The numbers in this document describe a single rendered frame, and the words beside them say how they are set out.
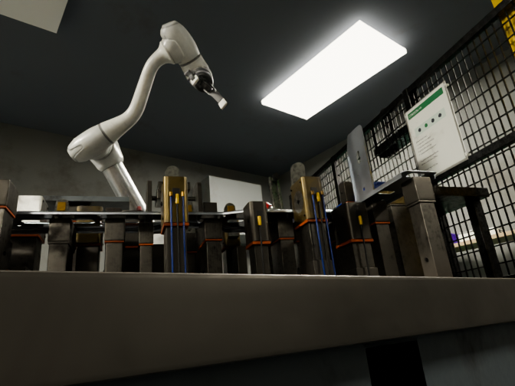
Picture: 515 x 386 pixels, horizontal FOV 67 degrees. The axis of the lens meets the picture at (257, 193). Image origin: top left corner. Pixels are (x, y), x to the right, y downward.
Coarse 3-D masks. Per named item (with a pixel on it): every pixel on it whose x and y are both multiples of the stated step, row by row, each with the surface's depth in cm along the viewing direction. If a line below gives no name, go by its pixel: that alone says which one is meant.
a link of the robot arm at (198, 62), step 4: (200, 56) 163; (192, 60) 161; (196, 60) 161; (200, 60) 163; (204, 60) 166; (184, 64) 162; (188, 64) 161; (192, 64) 161; (196, 64) 162; (200, 64) 162; (204, 64) 163; (184, 68) 163; (188, 68) 162; (192, 68) 162; (196, 68) 162; (208, 68) 166; (184, 72) 165
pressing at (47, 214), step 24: (24, 216) 97; (48, 216) 99; (72, 216) 101; (96, 216) 102; (120, 216) 104; (144, 216) 106; (192, 216) 110; (216, 216) 112; (240, 216) 114; (288, 216) 119
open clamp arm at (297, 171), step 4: (296, 164) 110; (300, 164) 110; (292, 168) 110; (296, 168) 110; (300, 168) 110; (304, 168) 110; (292, 172) 110; (296, 172) 109; (300, 172) 110; (304, 172) 110; (292, 176) 110; (296, 176) 109; (300, 176) 110; (292, 180) 110; (296, 180) 109; (292, 184) 110; (292, 204) 110; (292, 208) 109
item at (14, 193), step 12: (0, 180) 83; (0, 192) 82; (12, 192) 85; (0, 204) 81; (12, 204) 86; (0, 216) 81; (12, 216) 87; (0, 228) 80; (0, 240) 79; (0, 252) 79; (0, 264) 80
